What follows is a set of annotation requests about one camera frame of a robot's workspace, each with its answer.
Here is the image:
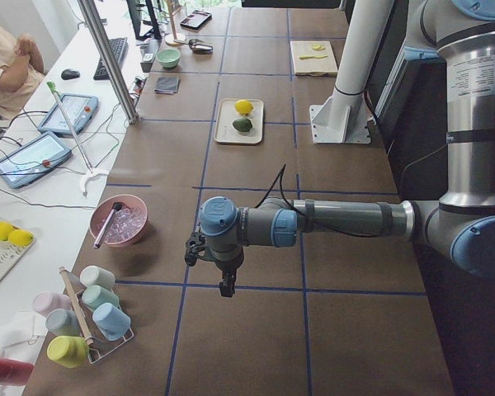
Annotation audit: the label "spare lemon left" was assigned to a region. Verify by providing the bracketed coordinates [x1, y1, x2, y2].
[0, 221, 14, 241]

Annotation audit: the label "cream rabbit print tray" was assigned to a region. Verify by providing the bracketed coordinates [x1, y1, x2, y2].
[214, 98, 264, 144]

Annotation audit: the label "teach pendant tablet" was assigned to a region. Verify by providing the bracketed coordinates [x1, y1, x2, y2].
[37, 93, 99, 138]
[0, 131, 72, 189]

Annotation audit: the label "red bottle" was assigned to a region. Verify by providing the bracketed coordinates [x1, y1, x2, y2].
[0, 357, 34, 386]

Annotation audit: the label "seated person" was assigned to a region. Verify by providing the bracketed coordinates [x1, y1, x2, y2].
[0, 26, 45, 120]

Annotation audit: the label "mint green cup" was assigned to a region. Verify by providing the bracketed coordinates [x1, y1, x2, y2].
[81, 285, 120, 312]

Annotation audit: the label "white cup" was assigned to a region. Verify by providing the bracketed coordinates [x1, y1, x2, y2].
[79, 265, 116, 290]

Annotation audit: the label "black computer mouse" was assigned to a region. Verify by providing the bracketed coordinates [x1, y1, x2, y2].
[61, 68, 81, 81]

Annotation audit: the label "grey cup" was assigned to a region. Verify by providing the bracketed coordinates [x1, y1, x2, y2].
[45, 309, 81, 337]

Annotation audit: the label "pink cup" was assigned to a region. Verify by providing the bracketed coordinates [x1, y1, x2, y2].
[31, 291, 72, 318]

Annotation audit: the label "pink bowl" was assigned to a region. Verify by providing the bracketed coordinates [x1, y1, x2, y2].
[89, 194, 149, 248]

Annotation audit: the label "yellow lemon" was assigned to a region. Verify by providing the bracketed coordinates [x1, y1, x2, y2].
[233, 99, 254, 116]

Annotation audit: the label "blue cup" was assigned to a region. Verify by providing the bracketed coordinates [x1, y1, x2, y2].
[92, 303, 131, 341]

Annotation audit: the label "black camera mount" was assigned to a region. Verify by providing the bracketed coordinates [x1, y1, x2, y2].
[184, 232, 213, 266]

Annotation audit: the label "grey folded cloth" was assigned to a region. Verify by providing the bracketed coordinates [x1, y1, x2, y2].
[154, 77, 181, 95]

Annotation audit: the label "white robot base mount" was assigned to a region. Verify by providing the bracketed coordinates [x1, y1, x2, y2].
[309, 0, 394, 144]

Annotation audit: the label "spare lemon right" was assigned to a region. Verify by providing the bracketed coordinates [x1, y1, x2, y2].
[7, 229, 34, 247]

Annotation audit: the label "wooden rack handle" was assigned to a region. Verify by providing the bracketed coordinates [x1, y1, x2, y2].
[59, 266, 94, 347]

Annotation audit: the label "round wooden stand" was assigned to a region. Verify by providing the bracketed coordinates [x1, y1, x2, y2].
[164, 0, 187, 46]

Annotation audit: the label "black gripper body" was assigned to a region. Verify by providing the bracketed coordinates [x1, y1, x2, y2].
[210, 247, 244, 272]

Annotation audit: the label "black keyboard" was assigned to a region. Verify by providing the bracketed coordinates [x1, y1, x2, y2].
[92, 36, 130, 82]

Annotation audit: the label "yellow plastic knife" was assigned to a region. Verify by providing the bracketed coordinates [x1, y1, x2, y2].
[299, 54, 328, 60]

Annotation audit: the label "white wire rack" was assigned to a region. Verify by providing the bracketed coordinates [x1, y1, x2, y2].
[75, 289, 135, 365]

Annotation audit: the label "far teach pendant tablet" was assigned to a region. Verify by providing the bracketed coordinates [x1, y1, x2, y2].
[37, 93, 99, 138]

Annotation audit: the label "yellow green cup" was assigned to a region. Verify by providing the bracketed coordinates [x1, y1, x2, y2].
[46, 336, 89, 368]

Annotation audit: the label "aluminium frame post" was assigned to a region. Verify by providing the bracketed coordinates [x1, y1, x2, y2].
[78, 0, 139, 125]

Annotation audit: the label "mint green bowl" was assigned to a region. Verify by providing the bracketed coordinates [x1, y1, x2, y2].
[156, 49, 181, 68]

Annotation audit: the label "black frame object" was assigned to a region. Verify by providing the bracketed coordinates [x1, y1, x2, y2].
[179, 10, 212, 31]

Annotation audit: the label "near teach pendant tablet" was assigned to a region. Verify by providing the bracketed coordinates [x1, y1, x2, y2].
[0, 131, 72, 189]

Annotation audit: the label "spare lemon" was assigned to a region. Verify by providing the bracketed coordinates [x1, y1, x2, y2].
[0, 221, 14, 241]
[7, 229, 34, 247]

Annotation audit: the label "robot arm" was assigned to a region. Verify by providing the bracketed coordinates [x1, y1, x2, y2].
[185, 1, 495, 297]

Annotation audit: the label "steel scoop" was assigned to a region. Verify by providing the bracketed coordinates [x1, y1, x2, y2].
[188, 39, 214, 54]

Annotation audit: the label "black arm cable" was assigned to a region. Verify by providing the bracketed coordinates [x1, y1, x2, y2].
[253, 163, 380, 238]

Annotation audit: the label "reacher grabber stick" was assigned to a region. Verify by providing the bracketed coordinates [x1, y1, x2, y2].
[47, 82, 109, 196]

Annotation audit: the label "bamboo cutting board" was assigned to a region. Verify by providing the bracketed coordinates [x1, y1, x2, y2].
[290, 40, 338, 76]

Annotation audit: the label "black monitor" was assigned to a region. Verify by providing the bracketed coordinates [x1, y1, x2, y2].
[126, 0, 162, 41]

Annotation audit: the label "green lime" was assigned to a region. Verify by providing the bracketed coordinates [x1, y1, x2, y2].
[232, 117, 253, 134]

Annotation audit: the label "black and silver tongs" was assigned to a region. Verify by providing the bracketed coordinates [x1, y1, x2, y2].
[92, 202, 123, 249]

